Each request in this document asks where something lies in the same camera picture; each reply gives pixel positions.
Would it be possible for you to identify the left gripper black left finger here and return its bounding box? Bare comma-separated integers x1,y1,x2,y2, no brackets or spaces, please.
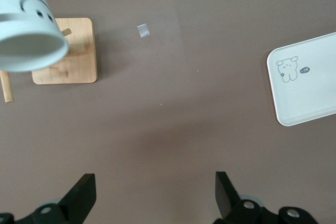
0,173,97,224

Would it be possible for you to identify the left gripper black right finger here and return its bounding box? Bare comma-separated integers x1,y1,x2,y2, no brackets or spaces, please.
212,171,318,224

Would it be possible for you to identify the white cup with black handle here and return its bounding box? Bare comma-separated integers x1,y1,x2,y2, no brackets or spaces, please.
0,0,70,73

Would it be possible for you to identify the white tray with bear print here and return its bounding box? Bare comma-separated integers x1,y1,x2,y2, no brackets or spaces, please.
266,31,336,127

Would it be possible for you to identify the wooden mug stand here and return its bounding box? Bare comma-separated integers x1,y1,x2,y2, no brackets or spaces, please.
0,17,98,103

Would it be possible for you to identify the small clear tape piece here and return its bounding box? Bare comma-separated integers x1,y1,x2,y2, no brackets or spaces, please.
136,24,151,38

